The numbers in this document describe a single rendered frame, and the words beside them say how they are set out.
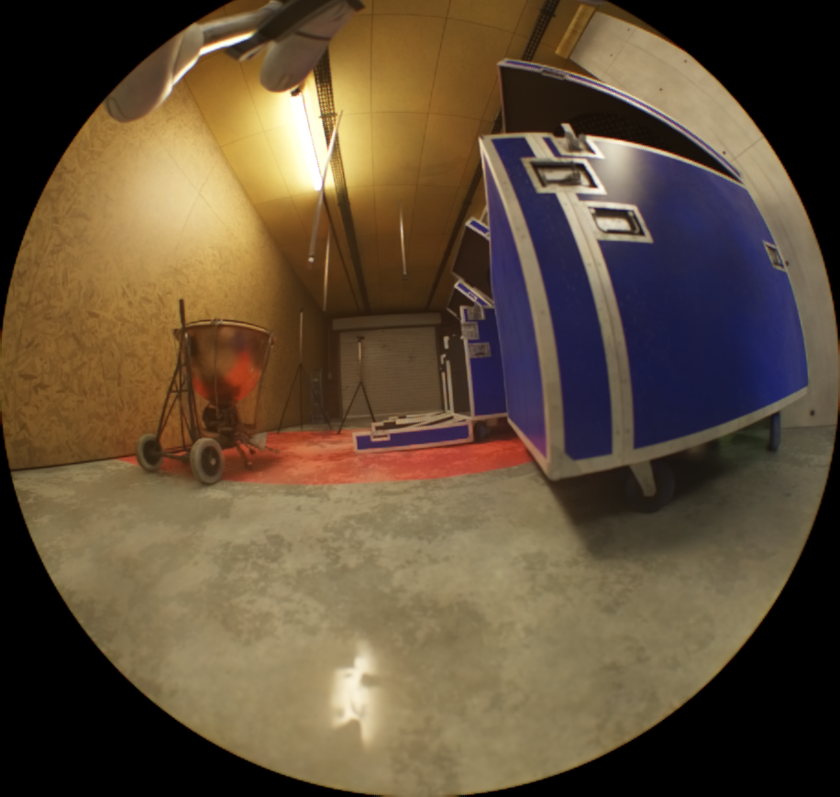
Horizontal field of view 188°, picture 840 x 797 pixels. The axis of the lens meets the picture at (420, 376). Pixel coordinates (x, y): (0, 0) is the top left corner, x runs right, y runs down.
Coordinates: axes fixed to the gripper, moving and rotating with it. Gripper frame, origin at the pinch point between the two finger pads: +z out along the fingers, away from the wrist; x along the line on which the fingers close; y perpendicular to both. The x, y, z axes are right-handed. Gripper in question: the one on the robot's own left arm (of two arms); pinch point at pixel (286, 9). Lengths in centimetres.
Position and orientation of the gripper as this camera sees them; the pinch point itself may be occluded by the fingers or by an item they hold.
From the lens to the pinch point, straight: 37.9
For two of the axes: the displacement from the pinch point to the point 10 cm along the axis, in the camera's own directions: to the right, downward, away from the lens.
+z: 0.8, 9.9, -1.0
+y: 4.2, 0.6, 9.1
